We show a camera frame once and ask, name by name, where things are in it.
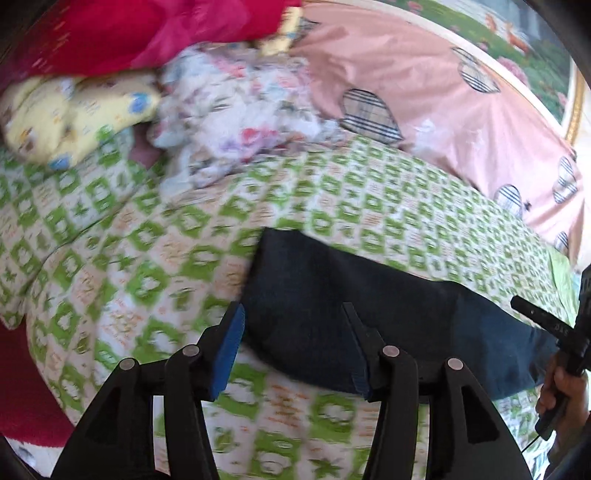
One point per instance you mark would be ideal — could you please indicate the person's right hand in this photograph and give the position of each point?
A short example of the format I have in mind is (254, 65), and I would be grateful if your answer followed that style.
(579, 397)

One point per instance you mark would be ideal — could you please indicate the white floral cloth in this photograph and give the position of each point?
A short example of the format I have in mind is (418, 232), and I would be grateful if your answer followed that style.
(240, 110)

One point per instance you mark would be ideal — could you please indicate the red blanket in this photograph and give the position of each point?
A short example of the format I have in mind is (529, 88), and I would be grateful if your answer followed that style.
(138, 32)

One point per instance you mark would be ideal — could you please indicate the light green cloth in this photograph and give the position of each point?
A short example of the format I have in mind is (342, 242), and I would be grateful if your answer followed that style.
(564, 281)

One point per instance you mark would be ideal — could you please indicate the pink pillow with plaid hearts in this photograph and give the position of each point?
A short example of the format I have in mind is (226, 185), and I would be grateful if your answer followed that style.
(429, 110)

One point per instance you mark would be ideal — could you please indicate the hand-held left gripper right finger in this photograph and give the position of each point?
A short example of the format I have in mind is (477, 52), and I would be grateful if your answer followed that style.
(361, 369)

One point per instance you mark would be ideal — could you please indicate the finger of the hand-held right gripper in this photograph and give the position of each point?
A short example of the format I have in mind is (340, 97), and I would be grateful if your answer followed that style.
(542, 319)

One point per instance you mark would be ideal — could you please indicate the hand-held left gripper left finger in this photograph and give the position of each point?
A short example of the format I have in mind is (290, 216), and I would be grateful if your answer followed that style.
(228, 353)

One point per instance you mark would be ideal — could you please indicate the red fleece cloth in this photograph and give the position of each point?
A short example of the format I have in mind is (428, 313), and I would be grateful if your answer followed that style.
(23, 387)

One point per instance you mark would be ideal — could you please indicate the green patterned bed sheet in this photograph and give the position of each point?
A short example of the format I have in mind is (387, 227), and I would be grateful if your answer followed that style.
(152, 258)

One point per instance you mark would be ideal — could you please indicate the yellow printed pillow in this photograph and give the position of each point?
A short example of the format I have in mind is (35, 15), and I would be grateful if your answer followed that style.
(78, 115)

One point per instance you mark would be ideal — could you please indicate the dark navy pants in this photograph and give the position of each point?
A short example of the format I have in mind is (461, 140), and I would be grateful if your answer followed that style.
(314, 295)

